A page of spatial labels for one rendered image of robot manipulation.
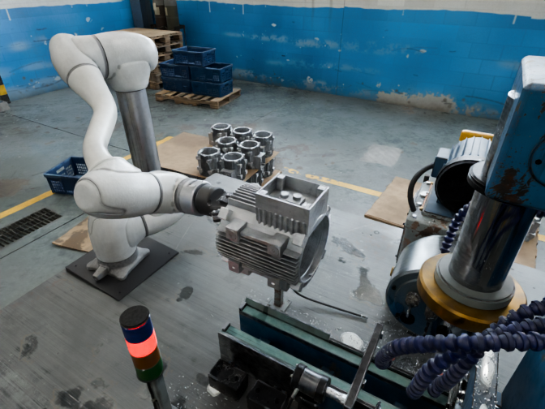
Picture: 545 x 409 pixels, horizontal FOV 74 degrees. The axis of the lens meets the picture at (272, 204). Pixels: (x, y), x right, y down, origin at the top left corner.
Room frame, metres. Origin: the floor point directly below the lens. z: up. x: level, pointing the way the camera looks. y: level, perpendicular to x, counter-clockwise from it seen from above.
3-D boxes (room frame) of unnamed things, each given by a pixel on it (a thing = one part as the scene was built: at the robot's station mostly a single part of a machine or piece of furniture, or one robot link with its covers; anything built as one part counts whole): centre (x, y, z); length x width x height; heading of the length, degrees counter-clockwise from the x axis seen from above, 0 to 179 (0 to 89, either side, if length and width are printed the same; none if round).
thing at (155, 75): (7.37, 2.40, 0.45); 1.26 x 0.86 x 0.89; 59
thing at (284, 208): (0.64, -0.04, 1.41); 0.12 x 0.11 x 0.07; 61
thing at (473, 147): (1.07, -0.62, 1.16); 0.33 x 0.26 x 0.42; 150
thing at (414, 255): (0.81, -0.51, 1.04); 0.37 x 0.25 x 0.25; 150
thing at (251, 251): (0.66, -0.01, 1.31); 0.20 x 0.19 x 0.19; 61
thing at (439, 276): (0.49, -0.37, 1.43); 0.18 x 0.18 x 0.48
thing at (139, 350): (0.51, 0.29, 1.14); 0.06 x 0.06 x 0.04
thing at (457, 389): (0.46, -0.41, 1.02); 0.15 x 0.02 x 0.15; 150
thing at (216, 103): (6.22, 1.25, 0.39); 1.20 x 0.80 x 0.79; 67
